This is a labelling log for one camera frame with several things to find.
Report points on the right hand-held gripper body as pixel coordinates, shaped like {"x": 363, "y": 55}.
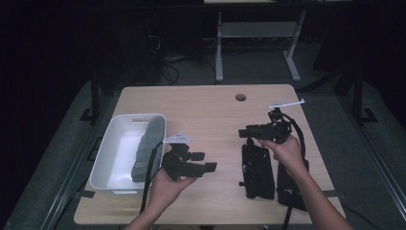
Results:
{"x": 276, "y": 127}

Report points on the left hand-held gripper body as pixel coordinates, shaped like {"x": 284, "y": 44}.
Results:
{"x": 175, "y": 163}

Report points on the grey mitten with label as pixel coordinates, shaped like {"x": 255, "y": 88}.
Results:
{"x": 145, "y": 153}

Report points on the white plastic storage bin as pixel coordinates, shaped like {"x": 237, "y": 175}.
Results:
{"x": 119, "y": 156}

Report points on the person's left hand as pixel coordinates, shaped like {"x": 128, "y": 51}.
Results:
{"x": 169, "y": 187}

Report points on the person's right hand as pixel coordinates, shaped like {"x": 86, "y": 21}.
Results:
{"x": 287, "y": 153}

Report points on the black glove with shiny marks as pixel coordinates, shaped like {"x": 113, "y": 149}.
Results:
{"x": 257, "y": 172}

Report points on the black glove with small logo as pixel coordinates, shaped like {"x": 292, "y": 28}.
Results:
{"x": 285, "y": 188}

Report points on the black metal stand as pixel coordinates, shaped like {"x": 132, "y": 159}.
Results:
{"x": 94, "y": 96}
{"x": 358, "y": 96}

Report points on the grey metal desk frame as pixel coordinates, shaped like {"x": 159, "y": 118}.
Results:
{"x": 257, "y": 30}

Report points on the grey floor rail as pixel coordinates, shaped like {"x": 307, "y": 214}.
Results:
{"x": 373, "y": 153}
{"x": 76, "y": 159}

